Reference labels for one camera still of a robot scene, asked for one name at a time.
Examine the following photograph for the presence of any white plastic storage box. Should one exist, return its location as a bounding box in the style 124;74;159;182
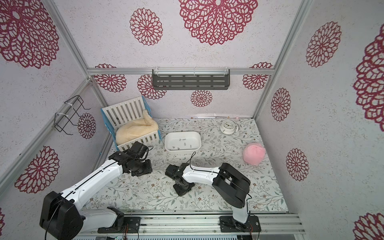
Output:
165;132;202;155

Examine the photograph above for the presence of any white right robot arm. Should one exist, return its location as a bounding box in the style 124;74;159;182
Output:
165;163;251;224

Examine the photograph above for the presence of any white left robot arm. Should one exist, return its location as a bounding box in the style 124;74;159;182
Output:
40;142;153;240

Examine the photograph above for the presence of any beige plush cloth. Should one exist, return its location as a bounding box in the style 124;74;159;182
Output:
116;110;159;145

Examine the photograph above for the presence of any white alarm clock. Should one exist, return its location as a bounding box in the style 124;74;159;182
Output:
220;120;239;135

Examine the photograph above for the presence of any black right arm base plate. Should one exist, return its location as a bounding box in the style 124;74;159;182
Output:
219;215;262;233

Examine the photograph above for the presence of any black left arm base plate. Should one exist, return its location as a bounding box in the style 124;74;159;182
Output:
97;217;142;234

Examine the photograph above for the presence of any black wire wall rack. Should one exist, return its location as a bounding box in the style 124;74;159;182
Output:
53;95;90;136

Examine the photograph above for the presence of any dark grey wall shelf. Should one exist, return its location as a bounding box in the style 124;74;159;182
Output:
152;69;231;91

